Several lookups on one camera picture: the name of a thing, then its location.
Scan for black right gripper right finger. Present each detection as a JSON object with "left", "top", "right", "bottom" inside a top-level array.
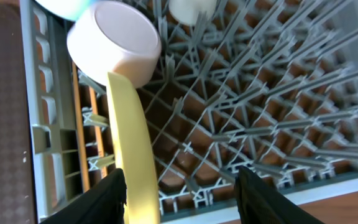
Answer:
[{"left": 234, "top": 167, "right": 323, "bottom": 224}]

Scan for yellow plate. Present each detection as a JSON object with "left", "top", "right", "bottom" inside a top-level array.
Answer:
[{"left": 106, "top": 73, "right": 160, "bottom": 224}]

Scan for blue bowl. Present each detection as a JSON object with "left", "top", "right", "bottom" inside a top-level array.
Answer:
[{"left": 35, "top": 0, "right": 98, "bottom": 21}]

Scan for grey dishwasher rack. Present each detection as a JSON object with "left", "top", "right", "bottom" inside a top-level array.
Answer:
[{"left": 20, "top": 0, "right": 358, "bottom": 223}]

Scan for pale green cup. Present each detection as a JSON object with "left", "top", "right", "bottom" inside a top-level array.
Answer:
[{"left": 168, "top": 0, "right": 217, "bottom": 26}]

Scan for brown serving tray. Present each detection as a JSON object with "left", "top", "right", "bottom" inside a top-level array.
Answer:
[{"left": 0, "top": 3, "right": 35, "bottom": 223}]

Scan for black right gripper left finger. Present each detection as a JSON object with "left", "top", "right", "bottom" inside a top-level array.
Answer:
[{"left": 42, "top": 168, "right": 127, "bottom": 224}]

